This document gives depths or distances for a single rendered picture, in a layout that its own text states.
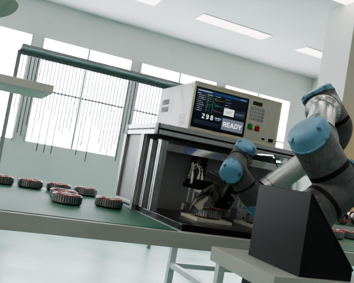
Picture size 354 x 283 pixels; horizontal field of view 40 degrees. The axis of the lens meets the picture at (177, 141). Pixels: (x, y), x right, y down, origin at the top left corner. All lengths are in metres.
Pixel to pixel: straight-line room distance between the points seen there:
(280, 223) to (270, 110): 0.99
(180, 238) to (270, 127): 0.81
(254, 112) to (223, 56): 7.22
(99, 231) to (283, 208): 0.55
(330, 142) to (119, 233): 0.67
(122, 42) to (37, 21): 1.44
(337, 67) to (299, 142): 4.91
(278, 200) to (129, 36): 7.51
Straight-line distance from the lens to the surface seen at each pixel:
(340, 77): 6.10
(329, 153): 1.31
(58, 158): 8.18
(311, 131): 1.30
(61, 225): 1.44
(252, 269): 1.20
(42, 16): 8.36
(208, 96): 2.01
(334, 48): 6.33
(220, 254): 1.34
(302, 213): 1.18
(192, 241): 1.58
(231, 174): 1.58
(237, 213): 2.09
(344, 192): 1.34
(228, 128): 2.05
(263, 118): 2.14
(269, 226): 1.28
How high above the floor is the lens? 0.94
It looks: 3 degrees up
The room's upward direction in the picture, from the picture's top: 10 degrees clockwise
